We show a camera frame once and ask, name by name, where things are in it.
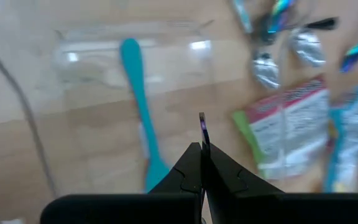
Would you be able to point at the green-edged ramen packet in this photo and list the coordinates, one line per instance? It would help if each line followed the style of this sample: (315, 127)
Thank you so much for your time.
(291, 133)

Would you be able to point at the clear plastic storage bin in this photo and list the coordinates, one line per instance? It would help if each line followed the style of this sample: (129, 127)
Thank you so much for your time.
(89, 56)

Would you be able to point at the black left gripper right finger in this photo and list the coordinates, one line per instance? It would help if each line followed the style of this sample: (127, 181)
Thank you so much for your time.
(259, 211)

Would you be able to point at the blue ramen packet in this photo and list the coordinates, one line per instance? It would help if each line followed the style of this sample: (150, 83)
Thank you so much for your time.
(353, 140)

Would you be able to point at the teal silicone spoon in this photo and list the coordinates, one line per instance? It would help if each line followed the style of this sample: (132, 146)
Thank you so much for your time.
(135, 77)

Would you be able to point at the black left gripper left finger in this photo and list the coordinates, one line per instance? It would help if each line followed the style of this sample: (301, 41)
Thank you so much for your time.
(135, 211)

